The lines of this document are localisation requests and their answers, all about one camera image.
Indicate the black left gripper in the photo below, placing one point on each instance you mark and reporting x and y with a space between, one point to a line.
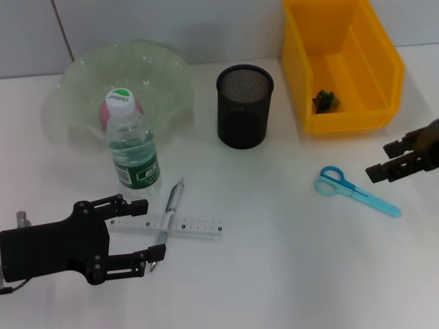
51 246

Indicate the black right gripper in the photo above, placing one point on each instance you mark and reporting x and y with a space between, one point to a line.
430 147

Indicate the blue plastic scissors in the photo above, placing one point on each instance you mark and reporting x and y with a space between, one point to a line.
329 183

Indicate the clear green-label water bottle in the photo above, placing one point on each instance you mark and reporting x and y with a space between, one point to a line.
135 154

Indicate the green plastic scrap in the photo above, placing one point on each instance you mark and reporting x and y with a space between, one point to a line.
326 102

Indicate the pink peach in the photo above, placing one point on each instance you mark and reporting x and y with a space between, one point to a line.
103 116

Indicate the silver ballpoint pen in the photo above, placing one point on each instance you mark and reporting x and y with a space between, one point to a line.
173 202

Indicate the clear plastic ruler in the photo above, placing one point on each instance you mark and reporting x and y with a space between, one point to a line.
195 229

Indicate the black mesh pen holder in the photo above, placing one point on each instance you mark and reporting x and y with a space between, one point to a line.
243 116

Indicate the translucent green fruit plate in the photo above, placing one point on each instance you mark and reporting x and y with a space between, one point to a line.
154 75

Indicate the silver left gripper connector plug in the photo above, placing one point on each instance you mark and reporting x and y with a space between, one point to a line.
22 219

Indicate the yellow plastic bin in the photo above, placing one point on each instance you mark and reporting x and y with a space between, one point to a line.
343 51

